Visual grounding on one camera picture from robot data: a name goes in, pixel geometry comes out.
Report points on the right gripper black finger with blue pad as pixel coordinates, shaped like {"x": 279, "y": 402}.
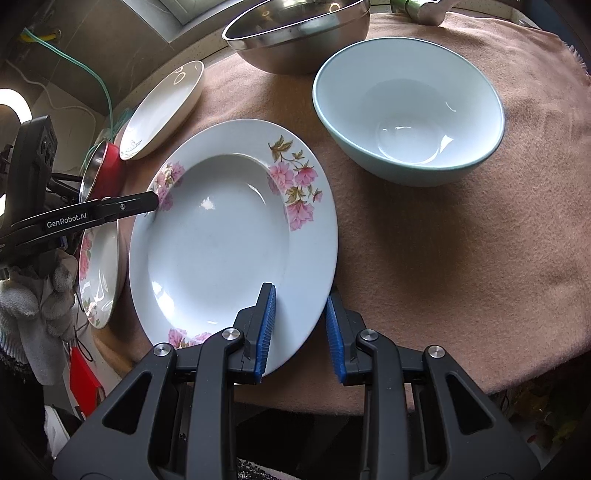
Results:
{"x": 424, "y": 417}
{"x": 170, "y": 417}

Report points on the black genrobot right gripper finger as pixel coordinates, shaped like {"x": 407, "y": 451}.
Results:
{"x": 78, "y": 219}

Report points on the white plate grey leaf pattern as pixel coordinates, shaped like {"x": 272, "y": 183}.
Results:
{"x": 162, "y": 111}

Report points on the large pink floral plate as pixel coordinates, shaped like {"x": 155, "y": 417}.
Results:
{"x": 241, "y": 204}

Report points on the large stainless steel bowl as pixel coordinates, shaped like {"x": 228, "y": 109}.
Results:
{"x": 296, "y": 37}

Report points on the chrome kitchen faucet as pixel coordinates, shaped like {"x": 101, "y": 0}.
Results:
{"x": 425, "y": 12}

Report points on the white gloved left hand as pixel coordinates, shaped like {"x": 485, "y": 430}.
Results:
{"x": 37, "y": 318}

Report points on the small rose floral plate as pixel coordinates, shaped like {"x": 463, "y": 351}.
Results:
{"x": 99, "y": 272}

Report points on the red steel-lined bowl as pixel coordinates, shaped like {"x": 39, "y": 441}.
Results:
{"x": 103, "y": 175}

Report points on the red object on floor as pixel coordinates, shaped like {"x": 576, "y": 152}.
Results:
{"x": 84, "y": 385}

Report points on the pink towel mat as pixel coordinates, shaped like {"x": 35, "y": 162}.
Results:
{"x": 495, "y": 267}

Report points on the light blue ceramic bowl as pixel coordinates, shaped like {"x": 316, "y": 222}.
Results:
{"x": 408, "y": 110}

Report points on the white ring light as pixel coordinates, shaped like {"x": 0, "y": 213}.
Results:
{"x": 14, "y": 100}

